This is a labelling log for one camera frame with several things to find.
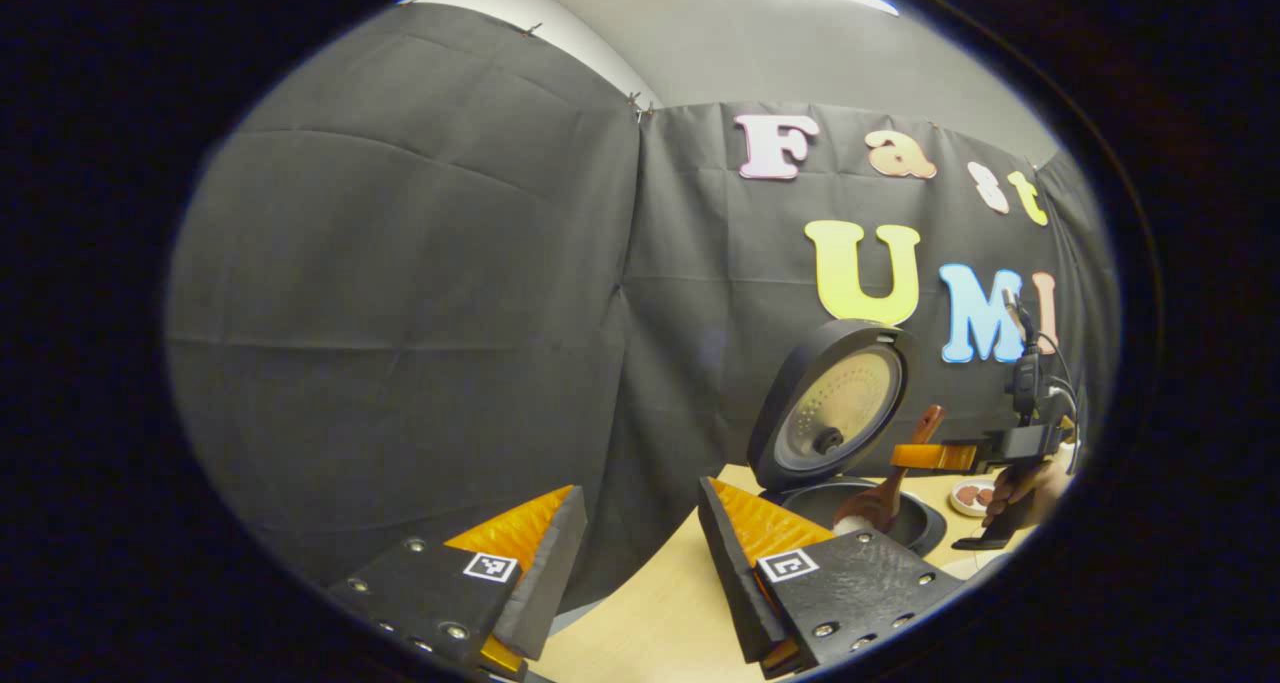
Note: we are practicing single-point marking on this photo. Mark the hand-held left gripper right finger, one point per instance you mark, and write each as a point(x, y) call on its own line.
point(735, 583)

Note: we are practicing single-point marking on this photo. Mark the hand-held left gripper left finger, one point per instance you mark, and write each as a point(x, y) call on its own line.
point(545, 583)

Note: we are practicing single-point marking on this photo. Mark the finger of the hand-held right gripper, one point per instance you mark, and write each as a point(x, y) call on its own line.
point(930, 457)

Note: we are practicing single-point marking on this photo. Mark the brown wooden spoon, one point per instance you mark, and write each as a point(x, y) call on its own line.
point(870, 508)

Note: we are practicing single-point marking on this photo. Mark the grey silver rice cooker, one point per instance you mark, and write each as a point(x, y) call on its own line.
point(830, 413)

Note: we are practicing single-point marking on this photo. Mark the white round plate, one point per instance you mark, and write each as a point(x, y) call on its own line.
point(955, 503)

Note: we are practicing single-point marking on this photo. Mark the black backdrop cloth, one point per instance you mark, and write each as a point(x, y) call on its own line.
point(400, 313)

